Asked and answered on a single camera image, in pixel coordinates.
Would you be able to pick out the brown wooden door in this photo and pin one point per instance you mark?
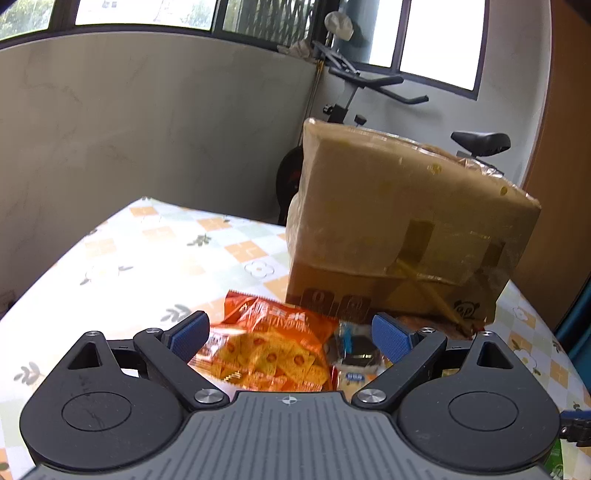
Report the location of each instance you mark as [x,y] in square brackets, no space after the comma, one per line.
[563,138]

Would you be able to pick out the green snack packet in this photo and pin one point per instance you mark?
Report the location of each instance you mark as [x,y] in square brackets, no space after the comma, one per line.
[556,461]

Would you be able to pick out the beige crumpled cloth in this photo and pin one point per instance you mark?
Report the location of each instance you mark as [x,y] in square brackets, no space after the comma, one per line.
[300,48]

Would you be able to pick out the clear wrapped dark snack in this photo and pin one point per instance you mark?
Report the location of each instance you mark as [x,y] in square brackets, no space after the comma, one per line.
[358,344]

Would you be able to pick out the dark framed window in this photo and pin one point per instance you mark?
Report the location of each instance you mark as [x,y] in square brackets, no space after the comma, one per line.
[152,11]

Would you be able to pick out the taped brown cardboard box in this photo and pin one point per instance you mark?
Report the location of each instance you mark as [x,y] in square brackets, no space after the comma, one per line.
[392,194]

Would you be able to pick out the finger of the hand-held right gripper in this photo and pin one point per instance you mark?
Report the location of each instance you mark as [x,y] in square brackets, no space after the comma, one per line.
[577,427]

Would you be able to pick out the pale yellow snack packet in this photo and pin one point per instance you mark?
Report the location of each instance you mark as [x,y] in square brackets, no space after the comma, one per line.
[353,377]

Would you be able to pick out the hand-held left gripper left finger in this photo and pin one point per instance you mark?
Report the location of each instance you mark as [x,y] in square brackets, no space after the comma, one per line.
[189,333]

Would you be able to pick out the thin metal pole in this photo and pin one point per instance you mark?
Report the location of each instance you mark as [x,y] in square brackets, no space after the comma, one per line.
[314,92]

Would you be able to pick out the orange triangle chips packet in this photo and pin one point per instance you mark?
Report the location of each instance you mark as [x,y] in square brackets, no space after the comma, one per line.
[268,350]

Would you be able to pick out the beige hat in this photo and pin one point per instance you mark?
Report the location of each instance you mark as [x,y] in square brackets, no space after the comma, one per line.
[340,24]

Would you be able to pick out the black exercise bike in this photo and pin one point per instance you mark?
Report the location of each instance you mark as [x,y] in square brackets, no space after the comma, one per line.
[480,141]

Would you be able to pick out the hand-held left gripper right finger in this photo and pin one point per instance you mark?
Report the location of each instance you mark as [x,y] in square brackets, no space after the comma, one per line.
[390,339]

